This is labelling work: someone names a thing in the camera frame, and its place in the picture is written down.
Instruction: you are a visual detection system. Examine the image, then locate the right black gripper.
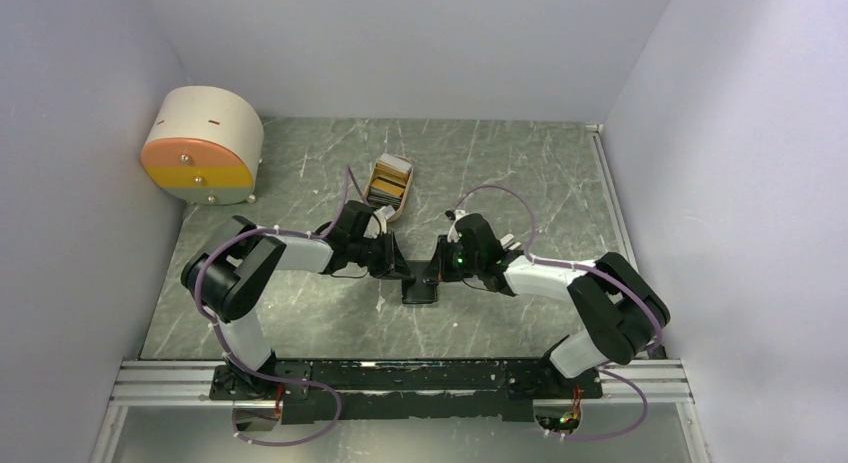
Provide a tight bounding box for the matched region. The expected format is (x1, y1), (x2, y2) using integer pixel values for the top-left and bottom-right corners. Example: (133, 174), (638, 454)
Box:
(422, 235), (482, 282)

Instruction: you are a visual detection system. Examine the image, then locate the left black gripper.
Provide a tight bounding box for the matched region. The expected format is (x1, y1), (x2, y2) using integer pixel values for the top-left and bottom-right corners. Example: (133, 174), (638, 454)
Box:
(350, 230), (416, 282)

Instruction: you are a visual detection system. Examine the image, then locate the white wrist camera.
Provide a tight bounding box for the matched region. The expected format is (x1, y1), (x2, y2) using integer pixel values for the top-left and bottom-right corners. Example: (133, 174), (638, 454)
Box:
(445, 209), (468, 243)
(373, 206), (395, 235)

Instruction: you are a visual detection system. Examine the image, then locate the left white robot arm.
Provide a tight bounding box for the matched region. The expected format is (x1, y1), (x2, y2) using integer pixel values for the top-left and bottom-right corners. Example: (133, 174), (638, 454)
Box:
(180, 201), (413, 399)

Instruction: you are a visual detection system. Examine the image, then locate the round pastel drawer box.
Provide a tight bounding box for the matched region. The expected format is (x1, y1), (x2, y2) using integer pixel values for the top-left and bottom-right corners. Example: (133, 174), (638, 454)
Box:
(140, 86), (264, 205)

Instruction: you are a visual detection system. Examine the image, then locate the small white wooden block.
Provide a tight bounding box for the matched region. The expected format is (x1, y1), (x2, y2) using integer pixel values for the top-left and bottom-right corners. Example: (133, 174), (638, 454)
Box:
(500, 234), (521, 251)

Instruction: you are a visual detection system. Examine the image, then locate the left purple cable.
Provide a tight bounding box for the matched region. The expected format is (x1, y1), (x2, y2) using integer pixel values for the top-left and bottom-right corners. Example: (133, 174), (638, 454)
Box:
(193, 166), (342, 448)

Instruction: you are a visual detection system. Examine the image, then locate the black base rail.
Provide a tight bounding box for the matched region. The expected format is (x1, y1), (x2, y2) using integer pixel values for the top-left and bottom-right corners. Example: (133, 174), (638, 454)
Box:
(208, 358), (603, 424)

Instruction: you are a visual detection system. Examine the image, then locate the black leather card holder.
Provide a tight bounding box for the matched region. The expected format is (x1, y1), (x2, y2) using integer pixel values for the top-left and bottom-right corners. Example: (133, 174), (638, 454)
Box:
(401, 260), (438, 305)

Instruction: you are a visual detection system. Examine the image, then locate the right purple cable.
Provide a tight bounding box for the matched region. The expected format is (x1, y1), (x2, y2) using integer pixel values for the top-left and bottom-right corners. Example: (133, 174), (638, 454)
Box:
(445, 184), (666, 443)

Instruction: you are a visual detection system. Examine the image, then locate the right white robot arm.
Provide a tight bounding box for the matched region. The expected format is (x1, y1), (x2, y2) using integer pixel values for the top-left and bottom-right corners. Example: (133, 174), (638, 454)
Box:
(423, 210), (671, 397)

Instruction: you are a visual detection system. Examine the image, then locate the purple cable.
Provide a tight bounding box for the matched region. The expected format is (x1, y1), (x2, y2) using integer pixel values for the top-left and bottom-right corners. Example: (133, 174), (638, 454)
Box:
(193, 166), (342, 448)
(445, 184), (666, 443)

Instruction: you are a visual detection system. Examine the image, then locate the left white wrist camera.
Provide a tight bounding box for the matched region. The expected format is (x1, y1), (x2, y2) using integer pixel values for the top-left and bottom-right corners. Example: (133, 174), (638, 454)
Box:
(373, 206), (395, 235)

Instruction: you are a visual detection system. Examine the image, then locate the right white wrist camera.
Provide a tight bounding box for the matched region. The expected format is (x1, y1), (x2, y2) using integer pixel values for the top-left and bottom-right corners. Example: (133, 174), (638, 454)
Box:
(445, 209), (468, 243)

